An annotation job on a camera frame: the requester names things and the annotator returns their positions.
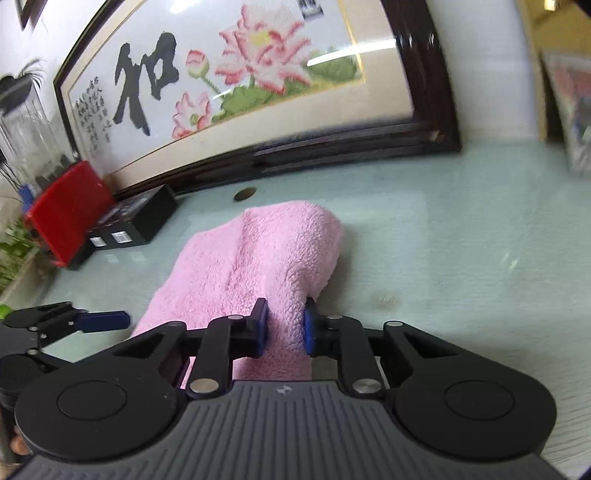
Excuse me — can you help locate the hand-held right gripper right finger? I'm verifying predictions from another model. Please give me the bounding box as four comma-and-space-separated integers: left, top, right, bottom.
302, 296, 456, 400

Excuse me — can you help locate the gold wall plaque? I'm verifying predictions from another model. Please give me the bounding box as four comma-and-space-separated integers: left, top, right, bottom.
517, 0, 591, 63

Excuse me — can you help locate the pink towel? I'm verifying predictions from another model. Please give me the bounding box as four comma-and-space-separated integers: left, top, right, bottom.
131, 199, 345, 391

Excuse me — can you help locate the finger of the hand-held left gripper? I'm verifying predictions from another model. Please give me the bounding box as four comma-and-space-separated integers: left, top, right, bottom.
4, 302, 130, 350

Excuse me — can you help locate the silver framed photo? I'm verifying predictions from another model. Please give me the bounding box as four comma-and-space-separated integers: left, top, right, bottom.
539, 50, 591, 174

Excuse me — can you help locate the red blender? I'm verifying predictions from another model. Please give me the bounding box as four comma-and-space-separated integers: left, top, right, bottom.
0, 74, 116, 271

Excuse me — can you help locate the dark wall picture frame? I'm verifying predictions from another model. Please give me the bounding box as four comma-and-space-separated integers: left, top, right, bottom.
16, 0, 43, 31

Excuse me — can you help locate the black box with white label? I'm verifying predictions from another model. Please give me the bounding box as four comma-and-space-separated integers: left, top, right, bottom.
108, 184, 179, 246
85, 198, 139, 251

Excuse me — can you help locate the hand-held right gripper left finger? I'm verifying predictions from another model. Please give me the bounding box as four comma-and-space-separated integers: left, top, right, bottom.
113, 298, 270, 399

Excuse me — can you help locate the potted green plant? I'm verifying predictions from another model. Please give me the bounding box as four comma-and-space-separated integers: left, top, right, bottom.
0, 58, 57, 298

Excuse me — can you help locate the framed lotus embroidery picture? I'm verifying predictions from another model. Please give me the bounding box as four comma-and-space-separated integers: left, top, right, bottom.
52, 0, 463, 200

